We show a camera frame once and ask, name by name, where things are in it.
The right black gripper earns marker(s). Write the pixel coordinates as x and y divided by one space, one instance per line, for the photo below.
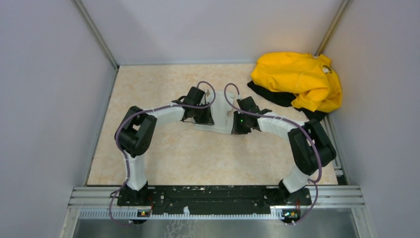
236 129

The white cardboard box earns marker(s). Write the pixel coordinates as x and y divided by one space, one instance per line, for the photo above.
222 115

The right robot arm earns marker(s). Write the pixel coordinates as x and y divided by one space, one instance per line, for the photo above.
310 145

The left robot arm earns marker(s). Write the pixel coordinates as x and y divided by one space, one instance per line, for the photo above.
134 135

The black garment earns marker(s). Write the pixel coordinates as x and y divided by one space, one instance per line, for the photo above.
284 99

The yellow garment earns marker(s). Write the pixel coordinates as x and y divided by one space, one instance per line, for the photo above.
310 78

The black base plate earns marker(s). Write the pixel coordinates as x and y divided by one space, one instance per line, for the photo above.
215 199

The aluminium frame rail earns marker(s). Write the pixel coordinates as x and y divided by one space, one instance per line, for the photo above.
101 202

